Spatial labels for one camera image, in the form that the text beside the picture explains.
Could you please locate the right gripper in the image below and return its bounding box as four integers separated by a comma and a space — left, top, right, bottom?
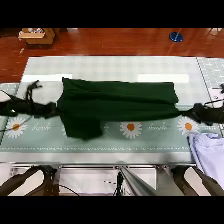
190, 102, 212, 126

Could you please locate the dark green T-shirt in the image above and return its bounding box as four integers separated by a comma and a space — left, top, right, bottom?
56, 77, 194, 141

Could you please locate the black cable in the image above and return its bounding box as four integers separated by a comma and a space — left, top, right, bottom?
54, 182, 81, 197

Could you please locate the light purple garment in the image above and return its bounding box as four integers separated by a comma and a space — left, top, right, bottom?
188, 132, 224, 190

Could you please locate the silver frame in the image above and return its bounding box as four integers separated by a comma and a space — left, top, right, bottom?
9, 161, 198, 197

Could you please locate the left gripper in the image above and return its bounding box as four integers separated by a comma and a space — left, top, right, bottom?
39, 101, 61, 120

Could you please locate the blue round disc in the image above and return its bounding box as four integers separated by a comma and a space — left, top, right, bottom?
168, 31, 184, 43

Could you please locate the wooden box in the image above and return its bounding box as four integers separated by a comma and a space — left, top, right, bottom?
18, 28, 56, 46

